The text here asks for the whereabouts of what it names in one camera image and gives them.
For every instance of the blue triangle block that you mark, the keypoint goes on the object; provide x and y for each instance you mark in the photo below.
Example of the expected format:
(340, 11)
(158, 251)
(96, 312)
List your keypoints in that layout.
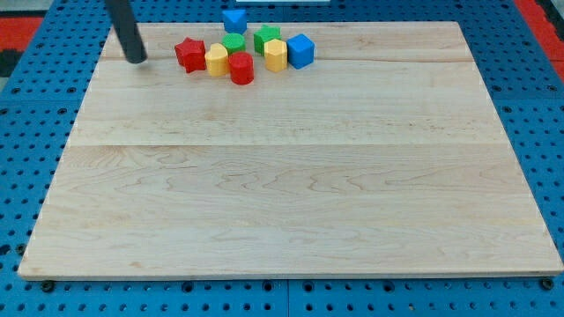
(235, 21)

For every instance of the green star block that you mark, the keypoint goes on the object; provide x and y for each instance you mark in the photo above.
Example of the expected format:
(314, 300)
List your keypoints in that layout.
(264, 34)

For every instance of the red star block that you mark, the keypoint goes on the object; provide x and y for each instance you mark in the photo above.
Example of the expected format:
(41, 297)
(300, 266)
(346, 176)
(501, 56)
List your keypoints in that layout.
(190, 54)

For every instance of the light wooden board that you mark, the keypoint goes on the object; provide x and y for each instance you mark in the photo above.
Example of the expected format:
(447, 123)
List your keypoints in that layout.
(384, 158)

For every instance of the red cylinder block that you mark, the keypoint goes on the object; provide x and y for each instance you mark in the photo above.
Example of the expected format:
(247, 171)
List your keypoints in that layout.
(241, 65)

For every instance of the yellow hexagon block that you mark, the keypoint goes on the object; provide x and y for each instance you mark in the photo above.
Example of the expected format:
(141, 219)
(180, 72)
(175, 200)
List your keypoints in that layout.
(275, 55)

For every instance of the blue cube block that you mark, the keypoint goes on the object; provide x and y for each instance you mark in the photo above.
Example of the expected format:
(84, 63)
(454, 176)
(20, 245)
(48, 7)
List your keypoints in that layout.
(301, 51)

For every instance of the yellow heart block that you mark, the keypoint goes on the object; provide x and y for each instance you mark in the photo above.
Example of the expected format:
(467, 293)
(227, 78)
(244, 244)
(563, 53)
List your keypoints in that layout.
(216, 59)

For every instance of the green cylinder block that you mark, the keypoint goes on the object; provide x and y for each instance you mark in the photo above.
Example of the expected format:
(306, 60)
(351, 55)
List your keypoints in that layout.
(234, 42)

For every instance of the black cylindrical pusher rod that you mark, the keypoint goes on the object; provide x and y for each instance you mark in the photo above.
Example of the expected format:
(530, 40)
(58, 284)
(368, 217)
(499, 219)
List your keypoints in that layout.
(123, 20)

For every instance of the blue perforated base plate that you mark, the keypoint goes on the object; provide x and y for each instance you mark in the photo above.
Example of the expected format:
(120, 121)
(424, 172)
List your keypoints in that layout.
(43, 95)

